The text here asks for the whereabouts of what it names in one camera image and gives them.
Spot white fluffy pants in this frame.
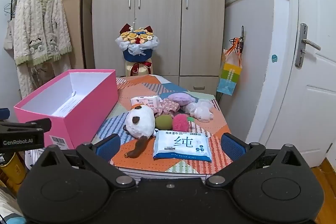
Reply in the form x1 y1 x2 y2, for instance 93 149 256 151
17 56 71 98

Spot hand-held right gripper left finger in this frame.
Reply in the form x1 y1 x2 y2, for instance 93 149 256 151
39 134 137 189

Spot pink cardboard box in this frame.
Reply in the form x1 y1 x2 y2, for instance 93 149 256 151
14 69 120 149

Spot white cloth bag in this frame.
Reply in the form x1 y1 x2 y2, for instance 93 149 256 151
3 19 15 50

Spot white door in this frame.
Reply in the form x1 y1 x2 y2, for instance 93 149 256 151
245 0 336 169

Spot blue white wet wipes pack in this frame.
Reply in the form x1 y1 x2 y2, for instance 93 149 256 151
153 130 213 162

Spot colourful striped gift bag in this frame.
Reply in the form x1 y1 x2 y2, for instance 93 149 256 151
217 38 243 96

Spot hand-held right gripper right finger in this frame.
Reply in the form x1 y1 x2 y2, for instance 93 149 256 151
205 133 306 188

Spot white brown panda plush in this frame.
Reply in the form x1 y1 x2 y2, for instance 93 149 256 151
123 105 156 159

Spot pink fuzzy fruit plush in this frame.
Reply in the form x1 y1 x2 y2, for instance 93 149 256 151
172 114 195 131

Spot yellow container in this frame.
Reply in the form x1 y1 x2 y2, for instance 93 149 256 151
0 153 27 186

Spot small white pink wipes pack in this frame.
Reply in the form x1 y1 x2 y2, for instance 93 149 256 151
130 95 163 108

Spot pink floral cloth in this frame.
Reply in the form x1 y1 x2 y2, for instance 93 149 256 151
153 98 181 118

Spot silver door handle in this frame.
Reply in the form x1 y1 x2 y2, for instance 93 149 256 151
295 22 321 68

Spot yellow flower bouquet blue wrap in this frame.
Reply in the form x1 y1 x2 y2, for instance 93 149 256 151
115 23 160 77

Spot wire clothes hangers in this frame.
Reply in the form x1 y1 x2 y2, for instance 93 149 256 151
4 0 19 23

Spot white fluffy panda cardigan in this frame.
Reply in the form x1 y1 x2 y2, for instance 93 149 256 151
13 0 72 67

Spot white bedding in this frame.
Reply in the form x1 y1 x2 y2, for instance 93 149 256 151
0 182 27 224

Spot purple plush toy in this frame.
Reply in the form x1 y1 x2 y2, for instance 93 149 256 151
167 93 197 106

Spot black clothes rack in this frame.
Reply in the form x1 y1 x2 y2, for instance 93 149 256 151
5 0 88 70

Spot black cord on hook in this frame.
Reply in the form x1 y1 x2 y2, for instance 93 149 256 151
237 26 246 54

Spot beige wooden wardrobe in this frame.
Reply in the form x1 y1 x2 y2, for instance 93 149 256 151
91 0 226 94

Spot green plush ball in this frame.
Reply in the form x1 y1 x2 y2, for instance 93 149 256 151
155 114 174 130

